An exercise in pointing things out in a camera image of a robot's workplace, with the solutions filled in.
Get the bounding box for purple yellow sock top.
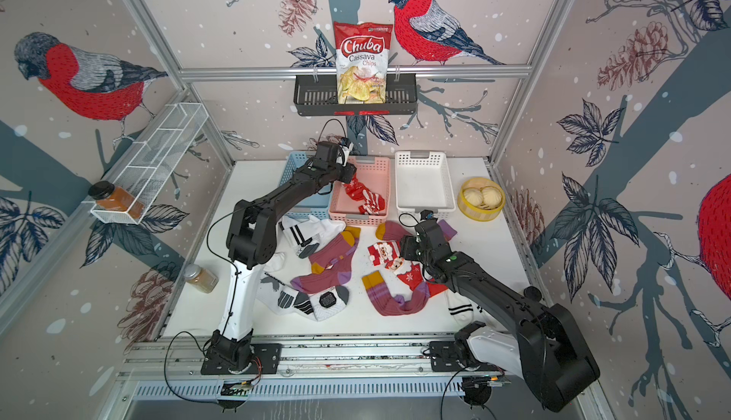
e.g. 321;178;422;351
375;220;457;241

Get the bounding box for white grey patterned sock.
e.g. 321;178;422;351
257;275;350;322

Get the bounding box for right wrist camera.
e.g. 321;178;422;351
419;210;437;223

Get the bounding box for glass jar amber contents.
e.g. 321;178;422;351
183;263;219;294

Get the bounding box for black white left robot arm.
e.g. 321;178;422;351
206;137;357;374

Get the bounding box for white black-striped sock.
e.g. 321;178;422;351
278;216;346;259
445;290;490;326

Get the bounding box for orange spice jar black lid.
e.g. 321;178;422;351
89;181;145;219

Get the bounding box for black round knob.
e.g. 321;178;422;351
523;286;544;303

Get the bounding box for white black-striped sock top left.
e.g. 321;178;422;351
278;216;346;259

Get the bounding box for yellow bowl with buns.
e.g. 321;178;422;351
458;177;506;222

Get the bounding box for red santa pattern sock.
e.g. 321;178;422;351
367;241;447;297

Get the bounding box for red white striped sock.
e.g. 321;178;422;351
359;190;386;216

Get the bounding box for white black-striped sock right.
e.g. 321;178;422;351
445;290;490;326

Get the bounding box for clear acrylic wall shelf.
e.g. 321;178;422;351
91;102;209;225

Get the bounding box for white plastic basket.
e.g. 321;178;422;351
394;151;457;219

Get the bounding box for black wall-mounted wire basket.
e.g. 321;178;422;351
293;73;418;117

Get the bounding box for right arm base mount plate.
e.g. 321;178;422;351
422;341;504;375

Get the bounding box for red snowflake sock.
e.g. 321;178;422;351
344;176;371;202

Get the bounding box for pink plastic basket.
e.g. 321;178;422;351
329;157;391;227

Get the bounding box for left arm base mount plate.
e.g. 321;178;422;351
200;340;283;375

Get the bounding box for blue plastic basket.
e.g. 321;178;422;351
270;153;334;219

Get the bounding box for purple yellow sock bottom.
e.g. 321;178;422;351
362;271;430;316

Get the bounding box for purple yellow sock left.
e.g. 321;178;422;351
290;226;361;295

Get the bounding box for purple yellow sock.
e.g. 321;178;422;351
362;271;430;316
290;226;361;295
375;220;457;241

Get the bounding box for red Chuba cassava chips bag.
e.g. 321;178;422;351
333;22;393;104

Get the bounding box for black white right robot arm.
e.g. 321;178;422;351
401;218;601;412

